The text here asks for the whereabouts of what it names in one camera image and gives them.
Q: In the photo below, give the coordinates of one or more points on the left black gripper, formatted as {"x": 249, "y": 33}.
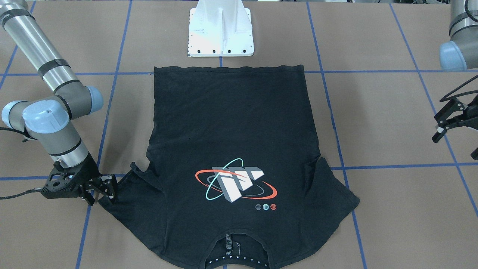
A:
{"x": 453, "y": 118}

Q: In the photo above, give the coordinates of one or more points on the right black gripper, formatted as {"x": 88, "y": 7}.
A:
{"x": 88, "y": 174}

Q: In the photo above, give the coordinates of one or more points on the black graphic t-shirt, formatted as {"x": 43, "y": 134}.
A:
{"x": 235, "y": 173}

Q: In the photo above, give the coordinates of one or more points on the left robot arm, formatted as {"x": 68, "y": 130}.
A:
{"x": 459, "y": 54}

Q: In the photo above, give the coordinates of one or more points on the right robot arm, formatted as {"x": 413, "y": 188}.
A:
{"x": 49, "y": 120}

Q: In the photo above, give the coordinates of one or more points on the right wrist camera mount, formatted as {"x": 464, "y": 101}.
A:
{"x": 61, "y": 184}

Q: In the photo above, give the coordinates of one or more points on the white pedestal column base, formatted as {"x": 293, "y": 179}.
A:
{"x": 220, "y": 28}

